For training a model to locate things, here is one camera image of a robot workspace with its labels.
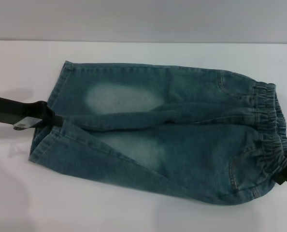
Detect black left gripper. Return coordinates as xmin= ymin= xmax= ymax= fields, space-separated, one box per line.
xmin=0 ymin=94 xmax=67 ymax=132

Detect blue denim shorts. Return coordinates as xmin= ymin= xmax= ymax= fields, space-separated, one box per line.
xmin=29 ymin=60 xmax=287 ymax=206

